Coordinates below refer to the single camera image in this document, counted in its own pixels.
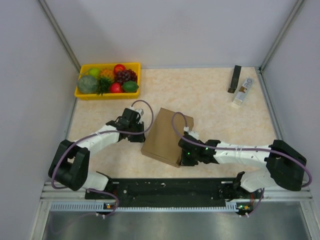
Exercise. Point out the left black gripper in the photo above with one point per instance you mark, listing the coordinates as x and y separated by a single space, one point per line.
140 138

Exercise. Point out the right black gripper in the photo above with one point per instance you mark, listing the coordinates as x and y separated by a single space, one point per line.
185 162

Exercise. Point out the brown cardboard box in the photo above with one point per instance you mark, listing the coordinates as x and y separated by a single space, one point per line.
161 143

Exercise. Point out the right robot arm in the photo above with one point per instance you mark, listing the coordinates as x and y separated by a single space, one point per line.
277 164

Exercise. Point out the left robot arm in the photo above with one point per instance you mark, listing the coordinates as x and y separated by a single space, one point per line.
70 165

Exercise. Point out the white silver carton box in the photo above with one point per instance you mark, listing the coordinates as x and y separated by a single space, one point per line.
243 91

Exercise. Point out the black carton box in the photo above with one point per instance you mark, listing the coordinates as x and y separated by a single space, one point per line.
233 85

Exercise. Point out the green lemon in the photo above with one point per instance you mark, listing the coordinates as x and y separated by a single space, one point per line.
130 87

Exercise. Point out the red apple front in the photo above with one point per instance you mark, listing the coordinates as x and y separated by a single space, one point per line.
115 88

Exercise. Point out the red apple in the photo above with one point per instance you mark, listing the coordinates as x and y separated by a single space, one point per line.
115 88
119 68

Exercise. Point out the purple grapes bunch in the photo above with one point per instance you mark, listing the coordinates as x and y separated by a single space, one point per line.
124 76

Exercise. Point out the orange pineapple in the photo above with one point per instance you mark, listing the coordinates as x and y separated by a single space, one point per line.
107 74

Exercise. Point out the green melon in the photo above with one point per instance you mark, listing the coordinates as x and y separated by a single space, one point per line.
87 84

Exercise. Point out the red apple back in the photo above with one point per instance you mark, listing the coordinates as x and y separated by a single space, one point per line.
119 68

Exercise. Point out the yellow plastic tray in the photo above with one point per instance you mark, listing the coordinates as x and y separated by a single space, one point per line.
135 66

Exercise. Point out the green apple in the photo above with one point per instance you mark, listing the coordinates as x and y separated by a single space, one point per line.
94 72

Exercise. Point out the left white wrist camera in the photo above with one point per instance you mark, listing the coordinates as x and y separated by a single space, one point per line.
139 111

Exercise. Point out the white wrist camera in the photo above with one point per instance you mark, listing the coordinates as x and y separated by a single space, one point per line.
190 131
139 111

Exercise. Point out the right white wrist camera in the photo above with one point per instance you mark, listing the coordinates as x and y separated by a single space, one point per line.
190 131

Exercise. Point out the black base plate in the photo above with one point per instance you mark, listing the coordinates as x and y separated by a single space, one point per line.
177 192

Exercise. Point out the aluminium frame rail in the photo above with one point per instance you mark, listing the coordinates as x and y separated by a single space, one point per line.
100 202

